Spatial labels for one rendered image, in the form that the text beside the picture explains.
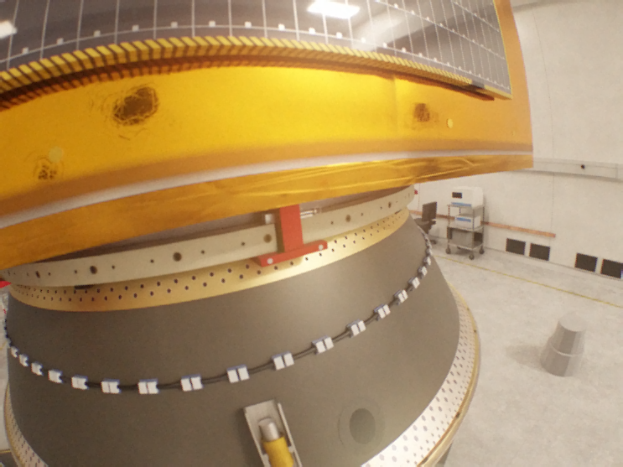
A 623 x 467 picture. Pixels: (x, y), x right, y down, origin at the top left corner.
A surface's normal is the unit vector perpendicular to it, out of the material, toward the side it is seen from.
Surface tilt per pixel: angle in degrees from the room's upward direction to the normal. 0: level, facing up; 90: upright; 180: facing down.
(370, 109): 96
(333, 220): 90
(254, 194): 90
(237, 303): 62
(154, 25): 90
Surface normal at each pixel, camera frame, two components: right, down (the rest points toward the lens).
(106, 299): 0.07, -0.25
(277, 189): 0.50, 0.17
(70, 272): 0.08, 0.24
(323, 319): 0.44, -0.32
